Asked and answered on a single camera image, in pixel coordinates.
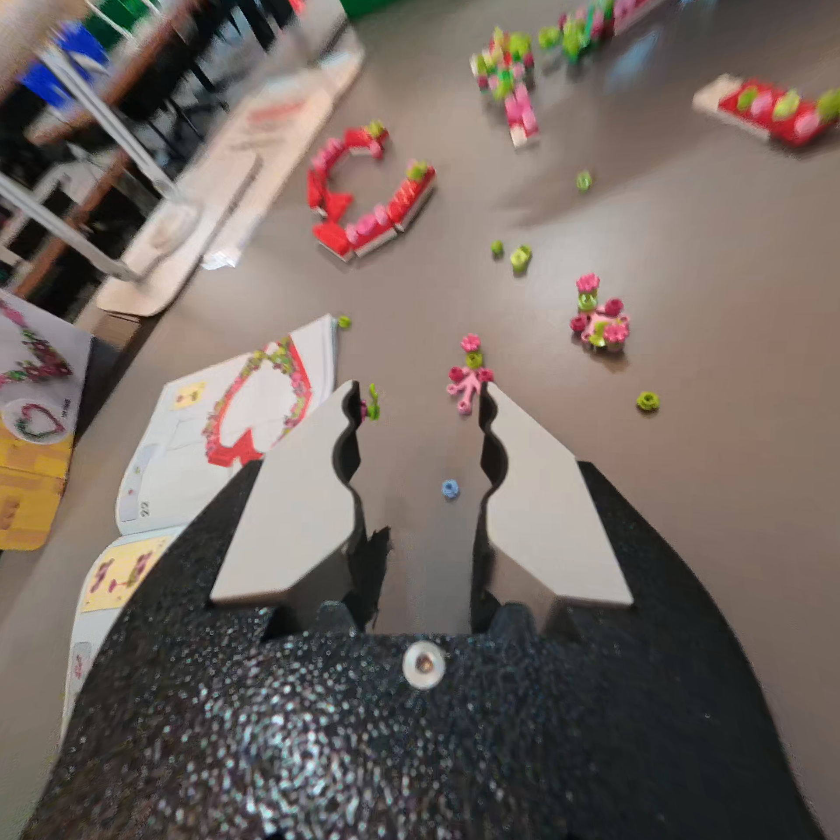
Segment blue plastic object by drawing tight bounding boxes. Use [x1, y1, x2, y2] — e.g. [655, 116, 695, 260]
[18, 20, 111, 109]

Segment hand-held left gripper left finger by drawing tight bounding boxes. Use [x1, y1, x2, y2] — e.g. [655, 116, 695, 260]
[209, 379, 392, 634]

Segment clear plastic bags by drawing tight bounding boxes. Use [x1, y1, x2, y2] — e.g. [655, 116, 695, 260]
[95, 26, 366, 317]

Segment pink green lego assembly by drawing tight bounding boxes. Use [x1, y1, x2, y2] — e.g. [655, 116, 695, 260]
[538, 0, 664, 63]

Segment red white lego section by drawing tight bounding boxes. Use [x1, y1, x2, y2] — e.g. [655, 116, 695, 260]
[692, 74, 840, 147]

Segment pink branch lego flower piece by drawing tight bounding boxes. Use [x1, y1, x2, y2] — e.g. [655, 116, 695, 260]
[447, 333, 495, 415]

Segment pink lime lego flower cluster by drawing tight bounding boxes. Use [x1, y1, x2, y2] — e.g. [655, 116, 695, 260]
[570, 273, 631, 353]

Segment red heart lego section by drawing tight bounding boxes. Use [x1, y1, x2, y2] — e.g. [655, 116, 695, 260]
[306, 120, 437, 262]

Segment white metal table frame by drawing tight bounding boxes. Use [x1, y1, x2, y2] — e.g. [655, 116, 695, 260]
[0, 52, 181, 283]

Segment lego instruction booklet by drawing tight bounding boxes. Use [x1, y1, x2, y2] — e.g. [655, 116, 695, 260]
[61, 314, 340, 742]

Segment black chair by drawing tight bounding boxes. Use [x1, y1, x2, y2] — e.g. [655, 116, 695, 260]
[118, 0, 309, 132]

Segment lego set box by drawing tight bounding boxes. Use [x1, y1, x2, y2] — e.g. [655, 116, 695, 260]
[0, 293, 93, 552]

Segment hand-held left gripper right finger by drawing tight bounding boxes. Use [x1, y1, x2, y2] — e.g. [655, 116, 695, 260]
[470, 381, 635, 635]

